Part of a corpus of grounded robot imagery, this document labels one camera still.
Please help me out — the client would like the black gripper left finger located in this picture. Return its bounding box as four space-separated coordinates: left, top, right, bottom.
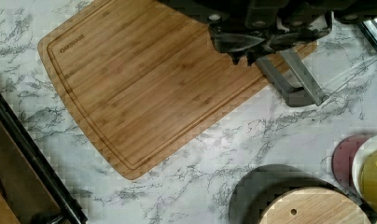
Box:
208 19 265 65

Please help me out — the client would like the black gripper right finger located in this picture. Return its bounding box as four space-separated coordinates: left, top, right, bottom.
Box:
246 12 332 66

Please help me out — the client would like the glass oven door with handle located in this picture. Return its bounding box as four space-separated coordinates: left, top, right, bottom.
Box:
256 19 377 107

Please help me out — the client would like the bamboo cutting board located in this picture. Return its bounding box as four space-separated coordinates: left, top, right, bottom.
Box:
38 0 268 179

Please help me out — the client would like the white bowl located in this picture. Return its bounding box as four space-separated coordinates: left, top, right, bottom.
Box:
352 135 377 197

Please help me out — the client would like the maroon round plate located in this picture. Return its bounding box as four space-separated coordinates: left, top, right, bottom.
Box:
331 134 370 191

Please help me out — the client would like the dark round pot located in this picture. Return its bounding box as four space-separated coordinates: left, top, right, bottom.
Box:
229 164 377 224

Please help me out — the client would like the yellow-green cup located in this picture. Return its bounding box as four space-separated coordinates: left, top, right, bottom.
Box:
359 151 377 211

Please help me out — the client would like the round wooden lid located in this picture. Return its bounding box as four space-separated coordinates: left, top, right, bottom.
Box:
258 187 371 224

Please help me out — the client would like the black stove edge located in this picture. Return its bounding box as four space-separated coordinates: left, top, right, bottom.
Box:
0 93 88 224

